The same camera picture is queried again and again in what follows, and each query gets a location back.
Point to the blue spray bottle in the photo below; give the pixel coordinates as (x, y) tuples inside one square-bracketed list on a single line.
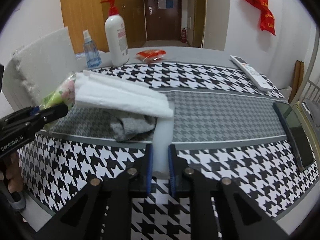
[(91, 52)]

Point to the grey sock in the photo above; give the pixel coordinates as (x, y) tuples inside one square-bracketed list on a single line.
[(126, 125)]

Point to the red fire extinguisher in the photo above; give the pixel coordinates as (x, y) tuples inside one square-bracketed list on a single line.
[(184, 35)]

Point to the dark brown entrance door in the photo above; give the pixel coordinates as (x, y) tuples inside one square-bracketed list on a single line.
[(163, 20)]

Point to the houndstooth table mat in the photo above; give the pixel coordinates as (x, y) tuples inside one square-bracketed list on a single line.
[(223, 126)]

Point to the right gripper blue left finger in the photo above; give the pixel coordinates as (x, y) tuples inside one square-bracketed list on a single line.
[(149, 164)]

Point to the red hanging bags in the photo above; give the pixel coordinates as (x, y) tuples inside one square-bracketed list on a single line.
[(267, 20)]

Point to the black smartphone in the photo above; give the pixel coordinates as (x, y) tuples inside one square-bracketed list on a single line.
[(295, 134)]

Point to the person's left hand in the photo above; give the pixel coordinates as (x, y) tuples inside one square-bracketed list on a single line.
[(13, 174)]

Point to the red snack packet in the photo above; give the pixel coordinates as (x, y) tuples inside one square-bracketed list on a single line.
[(150, 55)]

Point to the wooden side door frame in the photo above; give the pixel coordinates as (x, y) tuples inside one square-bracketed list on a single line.
[(200, 8)]

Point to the metal bunk bed frame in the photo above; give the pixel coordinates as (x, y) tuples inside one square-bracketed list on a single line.
[(308, 91)]

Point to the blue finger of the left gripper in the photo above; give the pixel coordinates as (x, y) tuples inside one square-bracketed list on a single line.
[(46, 116), (28, 111)]

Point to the white styrofoam box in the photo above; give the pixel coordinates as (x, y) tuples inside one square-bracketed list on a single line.
[(38, 69)]

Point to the white pump bottle red cap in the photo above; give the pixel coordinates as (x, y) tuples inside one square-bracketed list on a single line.
[(116, 35)]

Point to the white towel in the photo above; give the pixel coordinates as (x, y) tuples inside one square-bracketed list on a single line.
[(95, 90)]

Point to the wooden wardrobe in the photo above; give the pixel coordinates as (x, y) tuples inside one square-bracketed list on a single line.
[(80, 15)]

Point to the white remote control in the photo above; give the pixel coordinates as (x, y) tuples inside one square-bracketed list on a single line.
[(252, 74)]

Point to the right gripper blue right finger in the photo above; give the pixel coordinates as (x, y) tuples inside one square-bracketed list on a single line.
[(172, 170)]

